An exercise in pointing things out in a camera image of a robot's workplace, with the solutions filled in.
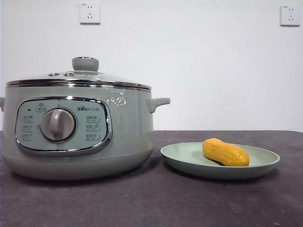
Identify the white wall socket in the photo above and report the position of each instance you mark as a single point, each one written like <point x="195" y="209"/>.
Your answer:
<point x="90" y="13"/>
<point x="289" y="15"/>

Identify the glass lid with green knob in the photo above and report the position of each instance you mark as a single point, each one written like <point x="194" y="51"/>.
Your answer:
<point x="85" y="64"/>

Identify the yellow corn cob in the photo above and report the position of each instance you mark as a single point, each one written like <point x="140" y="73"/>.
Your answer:
<point x="225" y="152"/>

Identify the pale green round plate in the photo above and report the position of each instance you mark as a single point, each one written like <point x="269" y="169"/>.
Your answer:
<point x="180" y="156"/>

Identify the pale green electric steamer pot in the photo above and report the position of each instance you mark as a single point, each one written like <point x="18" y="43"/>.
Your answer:
<point x="127" y="132"/>

